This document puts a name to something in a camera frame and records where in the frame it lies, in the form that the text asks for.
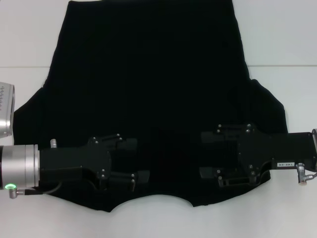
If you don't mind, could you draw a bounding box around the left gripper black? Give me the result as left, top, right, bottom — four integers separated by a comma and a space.
38, 133, 151, 193

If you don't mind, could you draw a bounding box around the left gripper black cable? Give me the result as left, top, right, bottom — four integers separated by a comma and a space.
8, 182, 63, 199

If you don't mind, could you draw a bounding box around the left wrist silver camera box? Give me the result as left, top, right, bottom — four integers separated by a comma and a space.
0, 82, 16, 137

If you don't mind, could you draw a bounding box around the black shirt with FREE print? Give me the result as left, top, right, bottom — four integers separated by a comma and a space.
12, 0, 288, 213

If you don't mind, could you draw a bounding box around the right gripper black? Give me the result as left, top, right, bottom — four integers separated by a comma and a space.
199, 123, 317, 188

